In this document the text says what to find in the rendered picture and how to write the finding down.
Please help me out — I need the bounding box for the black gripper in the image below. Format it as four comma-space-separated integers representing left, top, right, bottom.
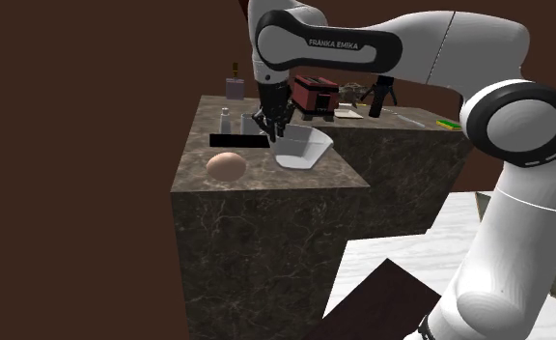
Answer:
251, 78, 295, 143

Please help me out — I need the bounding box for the grey cup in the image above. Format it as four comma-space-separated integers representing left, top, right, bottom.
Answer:
239, 112, 261, 136

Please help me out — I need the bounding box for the black flat rectangular block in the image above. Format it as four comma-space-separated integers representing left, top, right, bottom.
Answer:
208, 133, 271, 149

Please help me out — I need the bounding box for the white spouted bowl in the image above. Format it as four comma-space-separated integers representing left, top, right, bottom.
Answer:
269, 124, 334, 170

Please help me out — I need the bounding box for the grey salt shaker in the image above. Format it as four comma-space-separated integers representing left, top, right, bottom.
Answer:
218, 106, 233, 135

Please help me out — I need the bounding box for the pale soap dispenser bottle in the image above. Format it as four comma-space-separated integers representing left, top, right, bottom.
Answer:
225, 62, 245, 101

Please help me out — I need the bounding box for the red toaster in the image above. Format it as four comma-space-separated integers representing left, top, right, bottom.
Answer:
291, 74, 341, 123

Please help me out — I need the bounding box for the brown egg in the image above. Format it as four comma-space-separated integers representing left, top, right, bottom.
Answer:
206, 152, 248, 183

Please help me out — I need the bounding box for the brown patterned bowl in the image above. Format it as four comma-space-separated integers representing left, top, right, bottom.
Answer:
338, 82, 371, 103

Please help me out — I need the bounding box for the black corkscrew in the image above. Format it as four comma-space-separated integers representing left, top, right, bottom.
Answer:
359, 74, 399, 119

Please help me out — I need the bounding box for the silver knife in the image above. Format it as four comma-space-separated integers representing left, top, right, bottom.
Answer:
382, 107, 428, 128

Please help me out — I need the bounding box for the dark brown robot stand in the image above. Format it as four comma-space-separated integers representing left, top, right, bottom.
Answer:
301, 257, 444, 340

